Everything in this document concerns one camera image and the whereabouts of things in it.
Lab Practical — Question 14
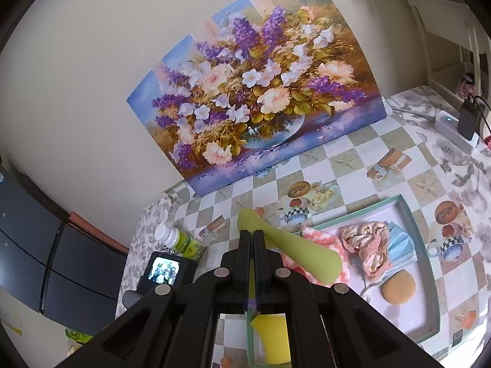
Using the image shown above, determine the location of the green silicone spatula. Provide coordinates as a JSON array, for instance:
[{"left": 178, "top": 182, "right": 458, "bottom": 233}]
[{"left": 237, "top": 208, "right": 343, "bottom": 287}]

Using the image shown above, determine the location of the yellow sponge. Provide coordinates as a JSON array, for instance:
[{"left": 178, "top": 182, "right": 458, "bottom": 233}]
[{"left": 249, "top": 312, "right": 292, "bottom": 366}]

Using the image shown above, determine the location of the pink satin scrunchie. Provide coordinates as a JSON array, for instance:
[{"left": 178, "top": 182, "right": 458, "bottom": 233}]
[{"left": 341, "top": 220, "right": 392, "bottom": 280}]

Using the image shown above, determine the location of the white tray with teal rim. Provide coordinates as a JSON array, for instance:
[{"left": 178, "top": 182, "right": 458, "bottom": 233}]
[{"left": 245, "top": 194, "right": 440, "bottom": 367}]

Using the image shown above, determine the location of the dark cabinet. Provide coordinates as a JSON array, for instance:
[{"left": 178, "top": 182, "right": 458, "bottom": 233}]
[{"left": 0, "top": 165, "right": 130, "bottom": 326}]

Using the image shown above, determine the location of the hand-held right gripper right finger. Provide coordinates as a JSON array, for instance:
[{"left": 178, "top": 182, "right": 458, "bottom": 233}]
[{"left": 253, "top": 230, "right": 446, "bottom": 368}]

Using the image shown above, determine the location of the white power strip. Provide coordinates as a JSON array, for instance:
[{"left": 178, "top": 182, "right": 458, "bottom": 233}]
[{"left": 435, "top": 110, "right": 480, "bottom": 154}]

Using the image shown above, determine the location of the checkered printed tablecloth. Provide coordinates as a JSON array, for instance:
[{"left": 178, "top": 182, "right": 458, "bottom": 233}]
[{"left": 115, "top": 86, "right": 491, "bottom": 368}]

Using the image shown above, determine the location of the black charger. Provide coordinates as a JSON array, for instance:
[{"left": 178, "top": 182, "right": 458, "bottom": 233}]
[{"left": 458, "top": 100, "right": 480, "bottom": 141}]

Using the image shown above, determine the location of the pink white zigzag cloth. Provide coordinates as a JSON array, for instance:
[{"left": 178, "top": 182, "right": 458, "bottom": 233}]
[{"left": 280, "top": 224, "right": 352, "bottom": 286}]

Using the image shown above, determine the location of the tan round powder puff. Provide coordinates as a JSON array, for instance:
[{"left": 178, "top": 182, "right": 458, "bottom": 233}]
[{"left": 383, "top": 269, "right": 416, "bottom": 306}]

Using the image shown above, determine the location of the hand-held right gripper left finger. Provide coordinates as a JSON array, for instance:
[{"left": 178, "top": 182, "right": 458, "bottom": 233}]
[{"left": 67, "top": 230, "right": 254, "bottom": 368}]

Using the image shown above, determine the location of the green printed packet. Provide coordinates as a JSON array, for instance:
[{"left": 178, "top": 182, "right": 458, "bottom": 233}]
[{"left": 65, "top": 328, "right": 95, "bottom": 344}]

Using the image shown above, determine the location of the white bottle with green label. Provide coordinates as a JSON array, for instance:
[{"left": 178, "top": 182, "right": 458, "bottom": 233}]
[{"left": 154, "top": 224, "right": 206, "bottom": 261}]

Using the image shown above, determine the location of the white shelf unit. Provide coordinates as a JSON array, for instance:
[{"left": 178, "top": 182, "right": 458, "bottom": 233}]
[{"left": 403, "top": 0, "right": 491, "bottom": 104}]

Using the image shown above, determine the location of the flower painting canvas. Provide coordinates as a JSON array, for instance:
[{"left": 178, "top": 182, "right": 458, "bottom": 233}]
[{"left": 126, "top": 0, "right": 388, "bottom": 196}]

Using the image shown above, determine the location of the blue face mask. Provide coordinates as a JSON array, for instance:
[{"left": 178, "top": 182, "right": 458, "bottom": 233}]
[{"left": 357, "top": 220, "right": 418, "bottom": 277}]

